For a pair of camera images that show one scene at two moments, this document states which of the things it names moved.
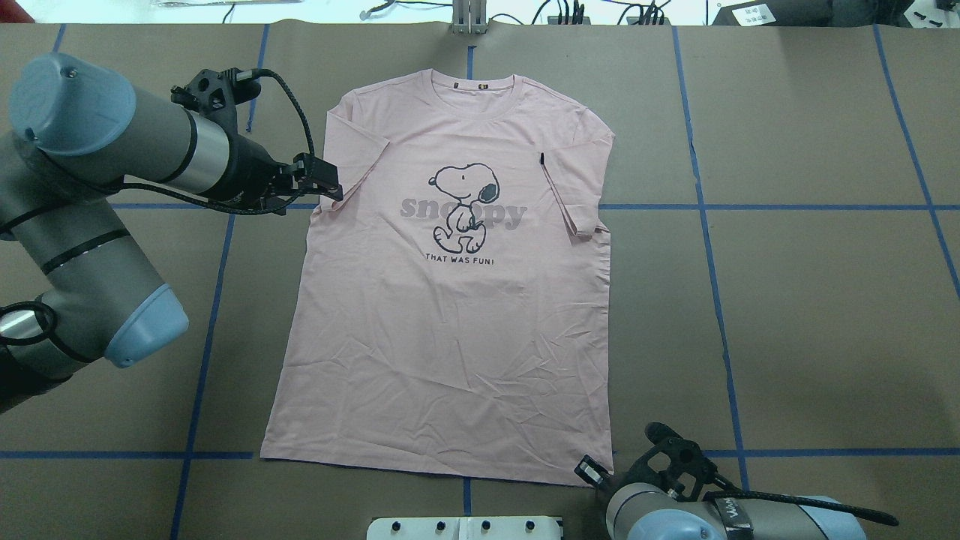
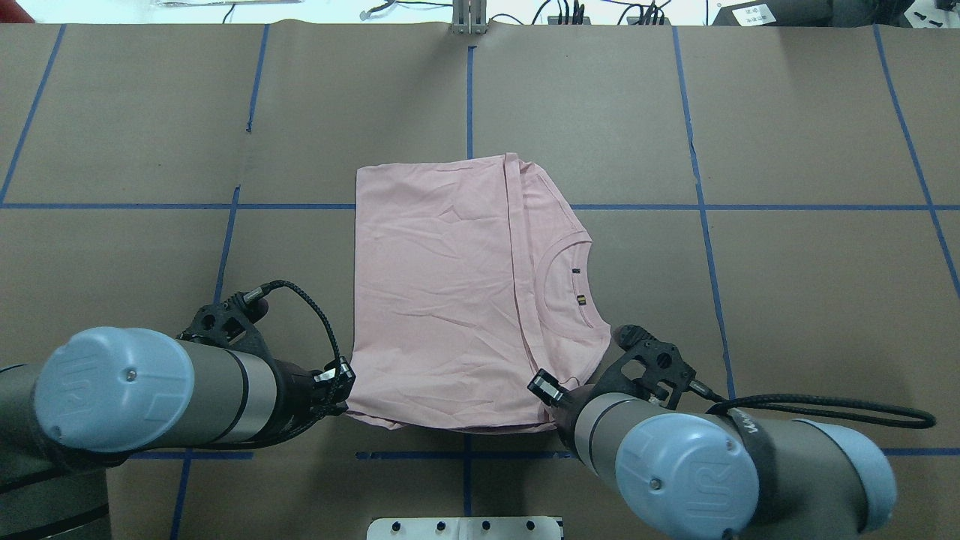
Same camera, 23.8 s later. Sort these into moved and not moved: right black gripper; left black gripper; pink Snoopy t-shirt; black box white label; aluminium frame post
Moved: left black gripper; pink Snoopy t-shirt; right black gripper
Not moved: black box white label; aluminium frame post
